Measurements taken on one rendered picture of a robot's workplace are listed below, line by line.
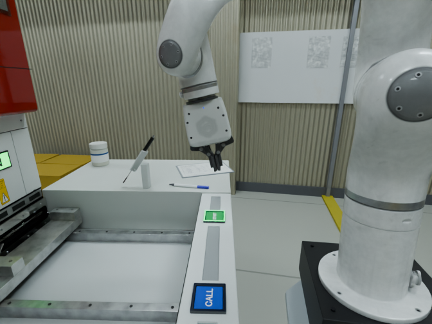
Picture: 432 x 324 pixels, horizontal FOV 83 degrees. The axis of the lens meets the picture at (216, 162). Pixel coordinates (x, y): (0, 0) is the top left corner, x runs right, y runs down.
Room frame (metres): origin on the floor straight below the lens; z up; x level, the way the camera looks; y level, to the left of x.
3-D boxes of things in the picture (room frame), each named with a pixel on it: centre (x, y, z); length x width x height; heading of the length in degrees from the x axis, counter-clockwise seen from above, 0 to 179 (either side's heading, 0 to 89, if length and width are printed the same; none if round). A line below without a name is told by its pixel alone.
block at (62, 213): (0.71, 0.49, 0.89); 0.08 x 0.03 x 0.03; 88
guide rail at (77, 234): (0.68, 0.30, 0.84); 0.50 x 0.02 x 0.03; 88
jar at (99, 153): (1.02, 0.50, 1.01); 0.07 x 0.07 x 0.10
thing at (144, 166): (0.77, 0.25, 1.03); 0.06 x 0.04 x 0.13; 88
